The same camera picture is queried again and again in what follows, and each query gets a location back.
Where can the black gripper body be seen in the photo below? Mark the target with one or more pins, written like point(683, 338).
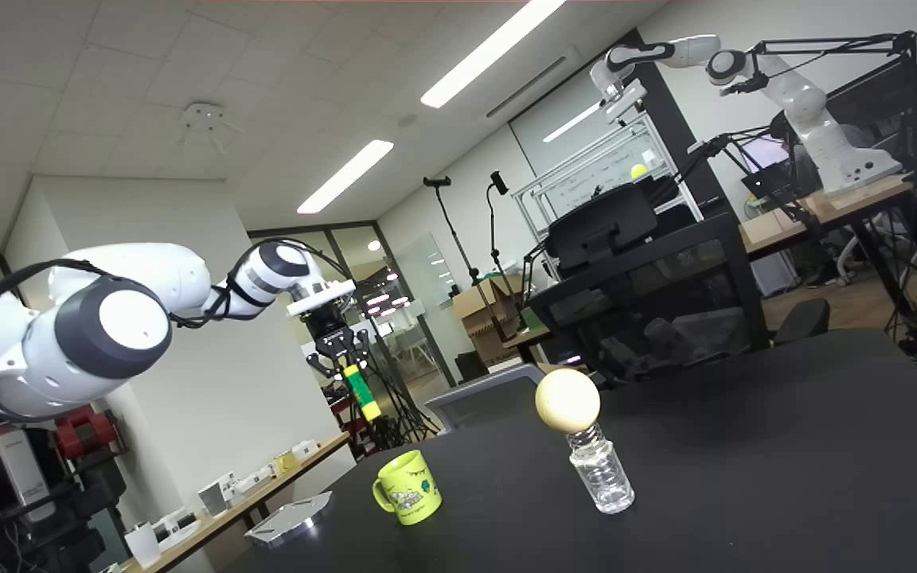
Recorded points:
point(333, 338)

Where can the green yellow glue stick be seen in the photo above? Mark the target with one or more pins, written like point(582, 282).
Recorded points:
point(361, 391)

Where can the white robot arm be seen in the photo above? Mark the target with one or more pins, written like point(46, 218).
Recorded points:
point(77, 325)

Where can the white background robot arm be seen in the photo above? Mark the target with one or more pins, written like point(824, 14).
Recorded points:
point(763, 68)

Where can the yellow-green mug cup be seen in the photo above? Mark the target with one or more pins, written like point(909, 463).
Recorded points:
point(406, 489)

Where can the wooden bench with boxes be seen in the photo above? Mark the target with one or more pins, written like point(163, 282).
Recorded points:
point(242, 503)

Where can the white tray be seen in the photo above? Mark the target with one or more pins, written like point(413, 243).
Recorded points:
point(289, 522)

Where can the pale yellow ball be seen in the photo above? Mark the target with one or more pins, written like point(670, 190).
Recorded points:
point(569, 399)

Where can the red robot machine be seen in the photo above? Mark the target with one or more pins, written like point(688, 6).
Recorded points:
point(67, 463)

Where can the black metal shelf rack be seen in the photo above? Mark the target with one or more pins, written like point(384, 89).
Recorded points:
point(643, 289)

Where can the clear plastic bottle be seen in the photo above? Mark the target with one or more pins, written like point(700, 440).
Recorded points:
point(601, 469)

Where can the wooden side table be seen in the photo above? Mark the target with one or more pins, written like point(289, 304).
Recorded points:
point(850, 210)

